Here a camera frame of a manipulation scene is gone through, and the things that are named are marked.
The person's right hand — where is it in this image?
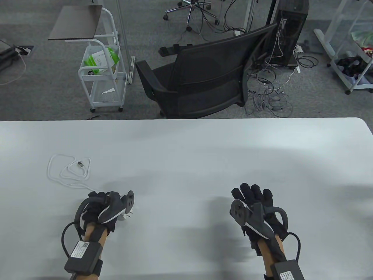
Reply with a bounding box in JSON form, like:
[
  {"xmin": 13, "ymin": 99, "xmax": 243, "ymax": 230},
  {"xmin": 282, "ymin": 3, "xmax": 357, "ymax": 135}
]
[{"xmin": 231, "ymin": 183, "xmax": 289, "ymax": 257}]

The person's left hand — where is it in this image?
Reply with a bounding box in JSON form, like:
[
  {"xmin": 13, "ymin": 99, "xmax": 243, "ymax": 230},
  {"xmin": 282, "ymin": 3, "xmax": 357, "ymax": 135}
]
[{"xmin": 77, "ymin": 190, "xmax": 117, "ymax": 234}]

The white charger head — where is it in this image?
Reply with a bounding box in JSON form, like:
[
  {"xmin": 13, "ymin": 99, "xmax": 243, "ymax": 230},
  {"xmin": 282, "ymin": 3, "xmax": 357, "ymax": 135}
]
[{"xmin": 117, "ymin": 208, "xmax": 135, "ymax": 221}]

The white USB cable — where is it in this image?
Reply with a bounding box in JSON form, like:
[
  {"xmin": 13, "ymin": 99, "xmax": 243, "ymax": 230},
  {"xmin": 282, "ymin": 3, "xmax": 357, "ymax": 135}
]
[{"xmin": 47, "ymin": 154, "xmax": 98, "ymax": 193}]

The person's right forearm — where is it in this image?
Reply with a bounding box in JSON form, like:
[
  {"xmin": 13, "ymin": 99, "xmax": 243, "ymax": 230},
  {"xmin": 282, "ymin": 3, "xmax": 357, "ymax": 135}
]
[{"xmin": 259, "ymin": 233, "xmax": 287, "ymax": 280}]

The person's left forearm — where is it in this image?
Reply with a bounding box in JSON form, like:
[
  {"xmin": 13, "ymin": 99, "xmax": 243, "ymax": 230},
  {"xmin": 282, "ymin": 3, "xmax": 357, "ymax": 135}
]
[{"xmin": 69, "ymin": 223, "xmax": 109, "ymax": 280}]

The grey left hand controller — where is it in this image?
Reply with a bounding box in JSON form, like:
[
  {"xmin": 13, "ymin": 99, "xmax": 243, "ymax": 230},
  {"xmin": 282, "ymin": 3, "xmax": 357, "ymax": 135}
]
[{"xmin": 75, "ymin": 190, "xmax": 135, "ymax": 231}]

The grey hand controller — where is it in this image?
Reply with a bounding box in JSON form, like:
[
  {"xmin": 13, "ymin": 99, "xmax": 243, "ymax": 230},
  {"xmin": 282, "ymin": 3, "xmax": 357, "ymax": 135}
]
[
  {"xmin": 75, "ymin": 190, "xmax": 135, "ymax": 231},
  {"xmin": 230, "ymin": 199, "xmax": 289, "ymax": 241}
]

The grey right hand controller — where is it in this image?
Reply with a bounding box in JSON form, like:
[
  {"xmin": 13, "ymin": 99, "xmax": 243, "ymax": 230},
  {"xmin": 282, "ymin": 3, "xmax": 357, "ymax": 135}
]
[{"xmin": 230, "ymin": 199, "xmax": 289, "ymax": 241}]

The black mesh office chair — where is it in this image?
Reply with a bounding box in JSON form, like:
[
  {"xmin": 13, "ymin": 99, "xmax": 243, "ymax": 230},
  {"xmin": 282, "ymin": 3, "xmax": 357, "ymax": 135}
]
[{"xmin": 135, "ymin": 23, "xmax": 277, "ymax": 119}]

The white power strip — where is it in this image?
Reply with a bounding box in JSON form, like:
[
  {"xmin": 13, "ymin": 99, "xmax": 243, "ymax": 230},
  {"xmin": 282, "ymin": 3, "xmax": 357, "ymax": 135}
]
[{"xmin": 293, "ymin": 45, "xmax": 304, "ymax": 74}]

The green and white package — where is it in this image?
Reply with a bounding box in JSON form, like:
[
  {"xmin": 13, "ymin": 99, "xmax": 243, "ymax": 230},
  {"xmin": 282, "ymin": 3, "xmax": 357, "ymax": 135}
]
[{"xmin": 84, "ymin": 47, "xmax": 120, "ymax": 68}]

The white metal rack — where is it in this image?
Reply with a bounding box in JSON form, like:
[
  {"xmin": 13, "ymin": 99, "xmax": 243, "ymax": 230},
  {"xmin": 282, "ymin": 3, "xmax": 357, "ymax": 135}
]
[{"xmin": 314, "ymin": 0, "xmax": 373, "ymax": 95}]

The pile of black gear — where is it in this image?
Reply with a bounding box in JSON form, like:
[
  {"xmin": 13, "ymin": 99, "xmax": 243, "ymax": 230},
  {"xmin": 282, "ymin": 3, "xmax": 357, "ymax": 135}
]
[{"xmin": 336, "ymin": 56, "xmax": 372, "ymax": 80}]

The black computer tower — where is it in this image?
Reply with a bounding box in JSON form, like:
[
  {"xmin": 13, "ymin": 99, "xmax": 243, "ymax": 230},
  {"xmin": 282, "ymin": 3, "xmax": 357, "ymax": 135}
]
[{"xmin": 266, "ymin": 0, "xmax": 309, "ymax": 69}]

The floor outlet box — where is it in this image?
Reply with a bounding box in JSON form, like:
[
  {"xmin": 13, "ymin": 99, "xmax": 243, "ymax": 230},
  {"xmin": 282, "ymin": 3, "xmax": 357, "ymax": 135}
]
[{"xmin": 14, "ymin": 45, "xmax": 35, "ymax": 57}]

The grey metal pole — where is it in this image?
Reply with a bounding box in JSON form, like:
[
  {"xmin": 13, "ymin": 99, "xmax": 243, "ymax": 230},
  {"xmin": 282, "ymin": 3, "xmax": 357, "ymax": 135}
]
[{"xmin": 116, "ymin": 0, "xmax": 136, "ymax": 85}]

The dark brown board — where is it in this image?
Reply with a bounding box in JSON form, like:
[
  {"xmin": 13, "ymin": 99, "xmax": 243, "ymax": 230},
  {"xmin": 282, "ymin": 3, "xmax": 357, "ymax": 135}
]
[{"xmin": 48, "ymin": 5, "xmax": 103, "ymax": 41}]

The chrome swivel chair base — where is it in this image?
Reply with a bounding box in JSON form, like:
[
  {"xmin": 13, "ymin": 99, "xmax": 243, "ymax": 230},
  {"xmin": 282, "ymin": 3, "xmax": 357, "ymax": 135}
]
[{"xmin": 163, "ymin": 0, "xmax": 220, "ymax": 32}]

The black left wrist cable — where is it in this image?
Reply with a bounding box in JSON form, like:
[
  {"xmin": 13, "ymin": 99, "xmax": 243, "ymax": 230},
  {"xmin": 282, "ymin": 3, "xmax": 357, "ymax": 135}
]
[{"xmin": 61, "ymin": 222, "xmax": 85, "ymax": 259}]

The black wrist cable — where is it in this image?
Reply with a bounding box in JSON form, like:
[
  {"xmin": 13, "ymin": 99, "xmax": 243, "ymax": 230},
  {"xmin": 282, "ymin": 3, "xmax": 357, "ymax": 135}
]
[
  {"xmin": 61, "ymin": 222, "xmax": 85, "ymax": 259},
  {"xmin": 287, "ymin": 232, "xmax": 301, "ymax": 263}
]

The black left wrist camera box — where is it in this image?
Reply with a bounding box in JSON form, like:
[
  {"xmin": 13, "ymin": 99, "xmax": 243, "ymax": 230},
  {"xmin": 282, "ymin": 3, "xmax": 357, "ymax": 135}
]
[{"xmin": 64, "ymin": 241, "xmax": 104, "ymax": 277}]

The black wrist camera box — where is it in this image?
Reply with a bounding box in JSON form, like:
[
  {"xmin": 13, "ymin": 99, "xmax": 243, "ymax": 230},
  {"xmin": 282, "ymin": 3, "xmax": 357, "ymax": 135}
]
[
  {"xmin": 263, "ymin": 261, "xmax": 306, "ymax": 280},
  {"xmin": 64, "ymin": 241, "xmax": 104, "ymax": 277}
]

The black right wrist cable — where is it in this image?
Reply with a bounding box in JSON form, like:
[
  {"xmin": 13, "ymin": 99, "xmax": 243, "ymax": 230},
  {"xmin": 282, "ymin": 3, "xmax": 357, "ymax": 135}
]
[{"xmin": 287, "ymin": 232, "xmax": 301, "ymax": 263}]

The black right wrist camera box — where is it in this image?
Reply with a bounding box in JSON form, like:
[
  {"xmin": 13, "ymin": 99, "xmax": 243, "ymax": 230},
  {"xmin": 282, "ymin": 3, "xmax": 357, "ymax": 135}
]
[{"xmin": 263, "ymin": 261, "xmax": 306, "ymax": 280}]

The tangle of floor cables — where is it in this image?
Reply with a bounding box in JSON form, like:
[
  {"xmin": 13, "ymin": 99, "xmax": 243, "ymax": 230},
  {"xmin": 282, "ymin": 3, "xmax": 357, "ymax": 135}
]
[{"xmin": 244, "ymin": 66, "xmax": 293, "ymax": 118}]

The white wire utility cart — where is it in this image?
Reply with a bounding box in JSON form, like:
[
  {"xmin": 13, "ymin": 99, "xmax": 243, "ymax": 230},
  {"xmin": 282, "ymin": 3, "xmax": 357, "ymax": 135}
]
[{"xmin": 78, "ymin": 7, "xmax": 128, "ymax": 113}]

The thin white floor cable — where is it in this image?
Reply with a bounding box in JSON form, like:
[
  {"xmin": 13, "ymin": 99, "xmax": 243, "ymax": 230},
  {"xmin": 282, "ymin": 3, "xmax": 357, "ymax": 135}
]
[{"xmin": 0, "ymin": 52, "xmax": 27, "ymax": 86}]

